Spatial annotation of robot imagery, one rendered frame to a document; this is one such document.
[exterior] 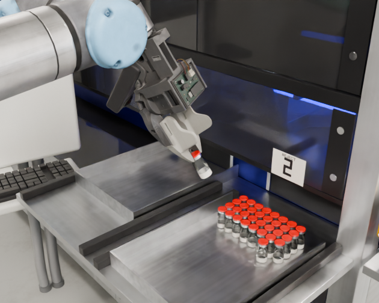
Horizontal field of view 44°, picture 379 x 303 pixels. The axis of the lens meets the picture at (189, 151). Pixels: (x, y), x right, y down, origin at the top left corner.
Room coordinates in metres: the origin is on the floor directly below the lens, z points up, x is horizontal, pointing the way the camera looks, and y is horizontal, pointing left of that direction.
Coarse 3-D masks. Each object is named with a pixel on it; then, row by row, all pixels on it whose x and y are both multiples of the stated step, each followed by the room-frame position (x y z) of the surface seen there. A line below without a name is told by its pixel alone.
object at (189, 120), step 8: (184, 112) 0.70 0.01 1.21; (192, 112) 0.70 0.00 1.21; (176, 120) 0.70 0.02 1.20; (184, 120) 0.70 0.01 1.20; (192, 120) 0.70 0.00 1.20; (200, 120) 0.69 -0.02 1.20; (208, 120) 0.69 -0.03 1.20; (184, 128) 0.70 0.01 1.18; (192, 128) 0.70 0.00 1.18; (200, 128) 0.70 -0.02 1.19; (200, 144) 0.71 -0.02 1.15; (200, 152) 0.70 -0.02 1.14
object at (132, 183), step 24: (96, 168) 1.09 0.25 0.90; (120, 168) 1.12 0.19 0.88; (144, 168) 1.12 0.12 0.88; (168, 168) 1.12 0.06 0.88; (192, 168) 1.12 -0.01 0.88; (216, 168) 1.12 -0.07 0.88; (96, 192) 0.97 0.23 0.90; (120, 192) 1.00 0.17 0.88; (144, 192) 1.00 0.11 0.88; (168, 192) 1.00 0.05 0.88
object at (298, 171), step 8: (280, 152) 0.89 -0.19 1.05; (272, 160) 0.91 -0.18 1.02; (280, 160) 0.89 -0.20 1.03; (296, 160) 0.86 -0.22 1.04; (272, 168) 0.90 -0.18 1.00; (280, 168) 0.89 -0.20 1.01; (296, 168) 0.86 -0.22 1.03; (304, 168) 0.84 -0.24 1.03; (280, 176) 0.89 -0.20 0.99; (288, 176) 0.87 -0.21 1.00; (296, 176) 0.86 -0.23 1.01
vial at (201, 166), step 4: (200, 156) 0.69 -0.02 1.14; (196, 160) 0.68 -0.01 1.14; (200, 160) 0.68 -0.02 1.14; (204, 160) 0.69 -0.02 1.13; (196, 164) 0.68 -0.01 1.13; (200, 164) 0.68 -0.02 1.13; (204, 164) 0.68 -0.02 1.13; (196, 168) 0.68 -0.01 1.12; (200, 168) 0.68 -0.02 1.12; (204, 168) 0.68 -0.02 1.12; (208, 168) 0.68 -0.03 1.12; (200, 172) 0.68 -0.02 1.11; (204, 172) 0.68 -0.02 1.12; (208, 172) 0.68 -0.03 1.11; (200, 176) 0.68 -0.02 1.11; (204, 176) 0.68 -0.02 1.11; (208, 176) 0.68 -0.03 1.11
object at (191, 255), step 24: (192, 216) 0.86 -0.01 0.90; (216, 216) 0.89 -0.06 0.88; (144, 240) 0.77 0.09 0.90; (168, 240) 0.80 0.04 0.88; (192, 240) 0.80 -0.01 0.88; (216, 240) 0.80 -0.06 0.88; (120, 264) 0.70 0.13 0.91; (144, 264) 0.73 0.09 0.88; (168, 264) 0.73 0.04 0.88; (192, 264) 0.73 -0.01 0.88; (216, 264) 0.73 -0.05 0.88; (240, 264) 0.73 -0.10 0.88; (264, 264) 0.73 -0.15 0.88; (288, 264) 0.73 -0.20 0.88; (144, 288) 0.64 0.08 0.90; (168, 288) 0.66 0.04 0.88; (192, 288) 0.66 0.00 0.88; (216, 288) 0.66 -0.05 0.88; (240, 288) 0.66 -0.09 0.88; (264, 288) 0.63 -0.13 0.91
